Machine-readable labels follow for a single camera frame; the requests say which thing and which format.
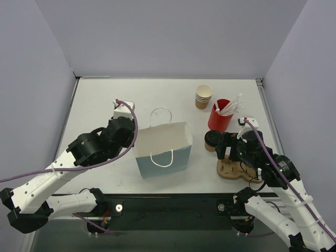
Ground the blue paper bag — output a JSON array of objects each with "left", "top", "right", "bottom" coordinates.
[{"left": 133, "top": 112, "right": 193, "bottom": 179}]

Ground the purple cable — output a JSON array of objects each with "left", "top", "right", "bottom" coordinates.
[
  {"left": 244, "top": 118, "right": 336, "bottom": 244},
  {"left": 0, "top": 99, "right": 140, "bottom": 236}
]

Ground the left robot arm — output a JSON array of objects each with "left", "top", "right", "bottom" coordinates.
[{"left": 1, "top": 117, "right": 138, "bottom": 234}]

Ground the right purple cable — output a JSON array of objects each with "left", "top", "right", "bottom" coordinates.
[{"left": 244, "top": 118, "right": 336, "bottom": 244}]

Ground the stack of brown paper cups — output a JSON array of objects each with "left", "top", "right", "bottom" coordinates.
[{"left": 195, "top": 85, "right": 213, "bottom": 110}]

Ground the brown pulp cup carrier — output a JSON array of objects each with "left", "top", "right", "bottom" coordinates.
[{"left": 216, "top": 155, "right": 263, "bottom": 184}]

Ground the white wrapped straws bundle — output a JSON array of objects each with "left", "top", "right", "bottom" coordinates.
[{"left": 215, "top": 93, "right": 244, "bottom": 116}]

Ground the red straw holder cup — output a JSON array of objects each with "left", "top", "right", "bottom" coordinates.
[{"left": 207, "top": 99, "right": 233, "bottom": 133}]

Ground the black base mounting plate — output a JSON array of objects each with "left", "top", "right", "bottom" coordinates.
[{"left": 76, "top": 193, "right": 265, "bottom": 237}]

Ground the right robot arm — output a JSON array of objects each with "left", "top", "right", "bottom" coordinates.
[{"left": 215, "top": 130, "right": 335, "bottom": 251}]

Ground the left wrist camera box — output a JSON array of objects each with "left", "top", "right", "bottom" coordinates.
[{"left": 113, "top": 99, "right": 133, "bottom": 120}]

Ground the single black cup lid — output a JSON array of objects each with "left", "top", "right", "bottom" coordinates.
[{"left": 204, "top": 130, "right": 222, "bottom": 148}]

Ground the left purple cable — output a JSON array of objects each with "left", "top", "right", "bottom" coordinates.
[{"left": 0, "top": 99, "right": 140, "bottom": 236}]

